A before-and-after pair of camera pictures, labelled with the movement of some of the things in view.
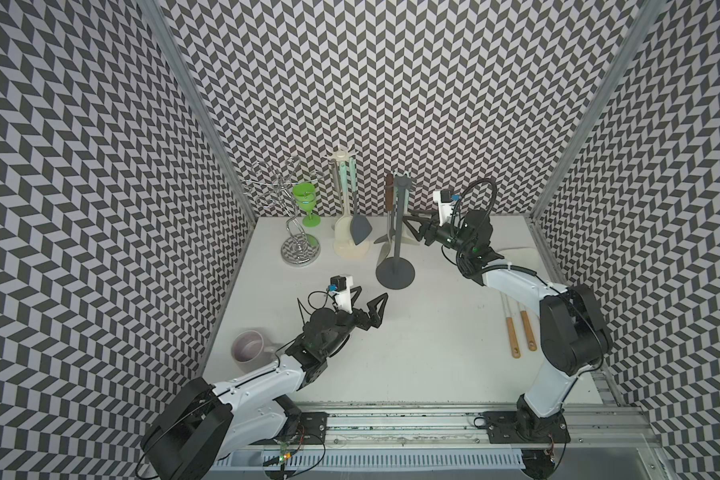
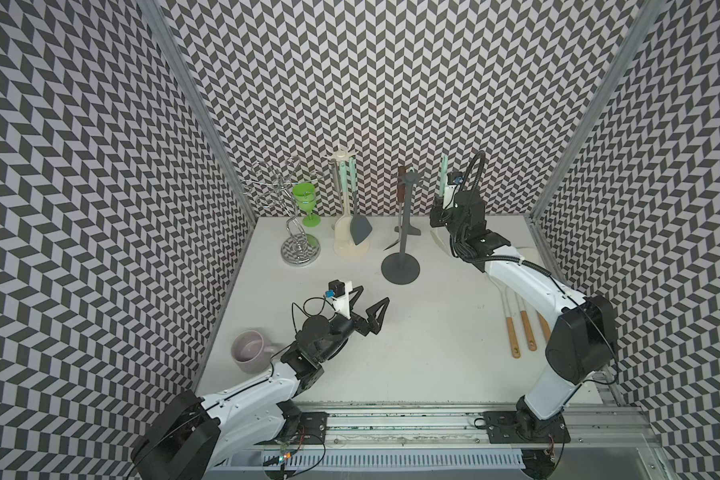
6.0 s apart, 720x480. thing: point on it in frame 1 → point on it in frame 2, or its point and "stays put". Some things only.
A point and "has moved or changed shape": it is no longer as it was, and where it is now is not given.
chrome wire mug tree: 301,249 stays put
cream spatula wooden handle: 530,343 has moved or changed shape
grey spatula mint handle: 359,226 stays put
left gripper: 373,317 stays put
